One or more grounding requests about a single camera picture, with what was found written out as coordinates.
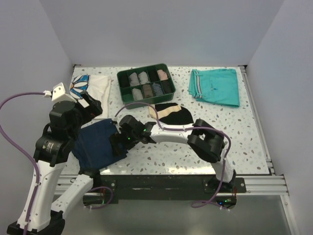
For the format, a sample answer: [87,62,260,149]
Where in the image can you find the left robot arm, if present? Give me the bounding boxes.
[6,92,102,235]

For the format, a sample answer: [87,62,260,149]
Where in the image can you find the black underwear beige waistband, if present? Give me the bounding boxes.
[148,103,194,125]

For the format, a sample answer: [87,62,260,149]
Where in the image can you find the brown rolled sock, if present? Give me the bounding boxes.
[142,84,154,98]

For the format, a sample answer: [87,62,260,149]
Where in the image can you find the black rolled sock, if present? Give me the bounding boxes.
[161,80,173,94]

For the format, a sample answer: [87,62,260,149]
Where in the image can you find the striped rolled sock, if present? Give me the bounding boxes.
[152,83,164,96]

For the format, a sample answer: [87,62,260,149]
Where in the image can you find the pink rolled underwear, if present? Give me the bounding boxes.
[157,70,168,81]

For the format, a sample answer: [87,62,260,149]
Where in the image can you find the white daisy print shirt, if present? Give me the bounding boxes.
[69,74,112,119]

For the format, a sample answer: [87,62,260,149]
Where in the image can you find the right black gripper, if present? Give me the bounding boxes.
[109,129,139,157]

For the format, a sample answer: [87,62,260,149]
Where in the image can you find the teal folded shorts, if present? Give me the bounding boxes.
[188,69,240,107]

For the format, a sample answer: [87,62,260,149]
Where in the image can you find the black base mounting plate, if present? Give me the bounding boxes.
[82,168,245,209]

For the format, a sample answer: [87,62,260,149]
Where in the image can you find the light grey rolled sock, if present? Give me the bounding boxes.
[138,71,150,85]

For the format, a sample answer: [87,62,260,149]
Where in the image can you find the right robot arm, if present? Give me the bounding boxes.
[109,115,236,192]

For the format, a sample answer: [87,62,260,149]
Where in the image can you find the green divided organizer tray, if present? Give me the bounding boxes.
[117,64,176,109]

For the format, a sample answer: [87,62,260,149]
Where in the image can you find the beige grey rolled sock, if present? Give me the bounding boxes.
[132,88,143,101]

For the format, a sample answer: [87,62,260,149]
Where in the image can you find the navy blue garment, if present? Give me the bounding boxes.
[72,118,128,170]

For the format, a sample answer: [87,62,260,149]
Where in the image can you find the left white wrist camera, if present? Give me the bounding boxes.
[51,82,76,104]

